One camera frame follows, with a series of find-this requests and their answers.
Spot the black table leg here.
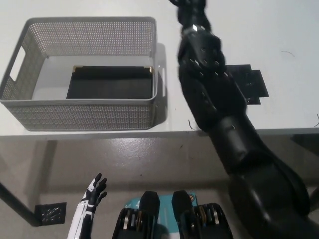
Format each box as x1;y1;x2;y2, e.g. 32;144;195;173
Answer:
0;183;40;227

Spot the black perforated foot plate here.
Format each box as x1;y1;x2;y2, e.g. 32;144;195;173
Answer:
34;202;67;226

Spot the black hardcover notebook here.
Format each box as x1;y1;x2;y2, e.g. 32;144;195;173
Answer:
66;65;154;100

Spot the grey perforated plastic basket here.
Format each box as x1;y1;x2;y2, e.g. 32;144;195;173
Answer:
0;16;167;132

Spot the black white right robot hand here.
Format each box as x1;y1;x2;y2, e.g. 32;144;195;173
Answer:
169;0;210;30

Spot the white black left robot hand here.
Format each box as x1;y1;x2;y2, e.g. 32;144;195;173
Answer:
67;173;108;239

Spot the black ribbed robot body block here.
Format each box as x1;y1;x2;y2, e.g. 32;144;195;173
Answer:
112;191;160;239
171;190;234;239

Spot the black tape notebook stand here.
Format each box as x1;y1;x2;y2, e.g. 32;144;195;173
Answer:
224;64;270;105

